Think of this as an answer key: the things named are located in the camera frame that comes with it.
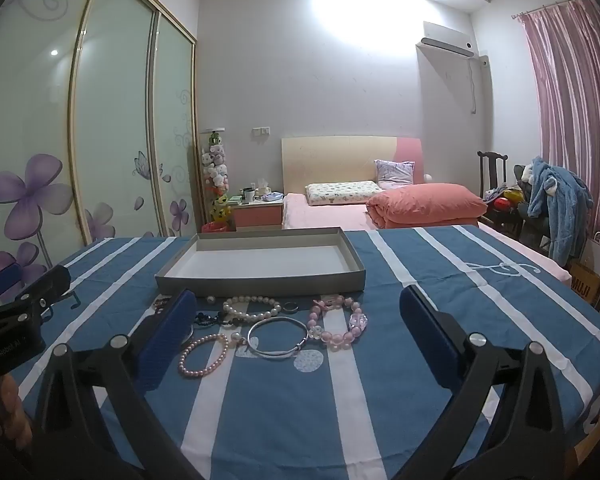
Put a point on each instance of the pink curtain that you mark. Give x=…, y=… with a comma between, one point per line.
x=575, y=100

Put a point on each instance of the bed with pink sheet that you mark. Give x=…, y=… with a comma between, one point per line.
x=325, y=212

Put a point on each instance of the white air conditioner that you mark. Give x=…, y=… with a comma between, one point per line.
x=447, y=42

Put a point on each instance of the red bin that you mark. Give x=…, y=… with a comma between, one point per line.
x=214, y=227

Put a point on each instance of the curtain rod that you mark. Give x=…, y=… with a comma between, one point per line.
x=550, y=7

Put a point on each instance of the white wall switch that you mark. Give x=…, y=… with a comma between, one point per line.
x=261, y=131

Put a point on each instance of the folded salmon quilt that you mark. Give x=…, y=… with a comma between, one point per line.
x=425, y=205

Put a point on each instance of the white patterned pillow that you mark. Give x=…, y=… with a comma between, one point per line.
x=340, y=192

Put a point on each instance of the person's left hand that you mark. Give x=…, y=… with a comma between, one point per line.
x=16, y=410

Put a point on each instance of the tissue box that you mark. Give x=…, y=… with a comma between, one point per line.
x=264, y=189

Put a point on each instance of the white cup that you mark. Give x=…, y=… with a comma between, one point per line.
x=249, y=196

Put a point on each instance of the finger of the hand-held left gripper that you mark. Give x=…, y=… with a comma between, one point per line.
x=1, y=278
x=50, y=282

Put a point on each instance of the sliding wardrobe with purple flowers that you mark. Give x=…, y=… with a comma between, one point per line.
x=115, y=110

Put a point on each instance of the silver bangle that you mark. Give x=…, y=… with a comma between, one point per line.
x=252, y=347

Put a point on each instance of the pink white nightstand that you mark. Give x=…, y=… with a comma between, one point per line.
x=255, y=217

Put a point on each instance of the cream pink headboard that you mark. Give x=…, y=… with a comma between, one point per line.
x=330, y=160

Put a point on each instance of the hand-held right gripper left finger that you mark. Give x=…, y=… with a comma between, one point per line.
x=166, y=342

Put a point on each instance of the red ball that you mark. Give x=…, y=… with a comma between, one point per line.
x=502, y=203

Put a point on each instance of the brown paper bag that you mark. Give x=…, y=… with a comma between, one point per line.
x=585, y=280

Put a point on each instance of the blue white striped tablecloth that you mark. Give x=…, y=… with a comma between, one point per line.
x=430, y=260

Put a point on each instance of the grey shallow tray box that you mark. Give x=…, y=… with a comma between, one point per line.
x=260, y=260

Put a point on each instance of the blue fleece robe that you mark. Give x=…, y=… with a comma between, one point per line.
x=562, y=210

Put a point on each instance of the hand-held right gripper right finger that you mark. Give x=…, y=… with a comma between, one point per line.
x=429, y=335

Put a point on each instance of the purple floral pillow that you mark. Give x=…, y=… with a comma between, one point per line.
x=395, y=172

